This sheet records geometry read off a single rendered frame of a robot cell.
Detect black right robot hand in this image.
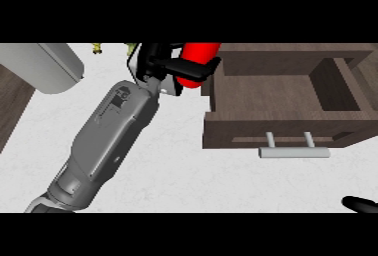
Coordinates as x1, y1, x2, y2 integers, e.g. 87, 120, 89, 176
341, 195, 378, 214

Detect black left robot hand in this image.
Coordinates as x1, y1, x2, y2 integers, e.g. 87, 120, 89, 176
139, 43, 223, 88

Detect red can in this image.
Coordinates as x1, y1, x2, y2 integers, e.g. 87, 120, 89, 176
175, 43, 222, 90

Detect brown wooden drawer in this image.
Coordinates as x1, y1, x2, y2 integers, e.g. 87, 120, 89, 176
201, 110, 378, 150
209, 57, 377, 114

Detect brown wooden drawer front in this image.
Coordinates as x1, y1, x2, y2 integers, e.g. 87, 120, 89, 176
201, 110, 378, 150

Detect pale grey rounded appliance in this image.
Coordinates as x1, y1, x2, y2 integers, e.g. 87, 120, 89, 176
0, 43, 86, 95

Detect brown wooden panel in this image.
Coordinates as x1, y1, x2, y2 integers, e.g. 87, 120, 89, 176
0, 64, 37, 154

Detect pale grey drawer handle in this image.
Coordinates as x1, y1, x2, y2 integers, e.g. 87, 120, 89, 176
259, 131, 333, 159

